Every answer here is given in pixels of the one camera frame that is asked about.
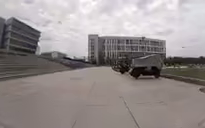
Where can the green grass lawn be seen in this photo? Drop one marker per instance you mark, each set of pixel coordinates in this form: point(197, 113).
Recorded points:
point(190, 73)

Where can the white multi-storey building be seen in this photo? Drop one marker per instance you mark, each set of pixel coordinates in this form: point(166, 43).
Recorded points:
point(123, 46)

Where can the low grey building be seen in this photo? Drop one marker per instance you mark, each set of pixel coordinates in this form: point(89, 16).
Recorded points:
point(53, 55)

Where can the white small truck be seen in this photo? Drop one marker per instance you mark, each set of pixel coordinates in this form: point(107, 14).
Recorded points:
point(146, 65)

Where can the grey building with banded floors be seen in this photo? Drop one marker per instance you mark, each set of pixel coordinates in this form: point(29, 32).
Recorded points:
point(21, 38)

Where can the grey concrete slab pavement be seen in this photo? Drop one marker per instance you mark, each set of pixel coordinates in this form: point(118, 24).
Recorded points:
point(90, 100)

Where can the grey kerb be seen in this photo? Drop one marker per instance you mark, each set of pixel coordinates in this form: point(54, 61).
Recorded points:
point(186, 80)

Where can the row of trees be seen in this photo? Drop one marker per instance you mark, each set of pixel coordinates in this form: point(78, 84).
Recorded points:
point(190, 60)

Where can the grey stone steps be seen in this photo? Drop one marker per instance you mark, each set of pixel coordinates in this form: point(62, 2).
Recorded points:
point(20, 65)

